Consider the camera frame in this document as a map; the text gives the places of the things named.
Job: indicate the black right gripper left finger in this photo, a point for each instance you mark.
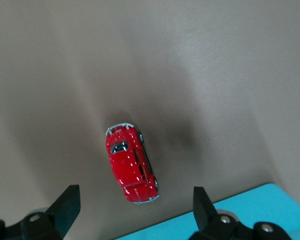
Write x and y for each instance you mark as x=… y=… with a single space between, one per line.
x=62 y=212

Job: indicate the red beetle toy car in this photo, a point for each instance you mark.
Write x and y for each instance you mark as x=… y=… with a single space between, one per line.
x=127 y=165

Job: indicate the blue plastic box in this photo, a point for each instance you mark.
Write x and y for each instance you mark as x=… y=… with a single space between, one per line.
x=265 y=205

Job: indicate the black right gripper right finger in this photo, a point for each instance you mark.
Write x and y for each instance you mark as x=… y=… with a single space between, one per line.
x=207 y=220

